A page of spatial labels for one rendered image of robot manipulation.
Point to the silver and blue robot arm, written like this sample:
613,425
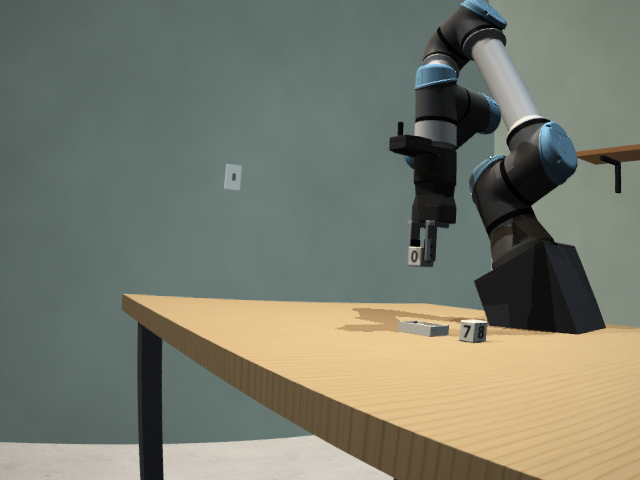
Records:
541,157

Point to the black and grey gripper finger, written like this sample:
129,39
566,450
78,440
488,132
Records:
414,234
430,239

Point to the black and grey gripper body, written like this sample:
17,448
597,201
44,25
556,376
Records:
435,166

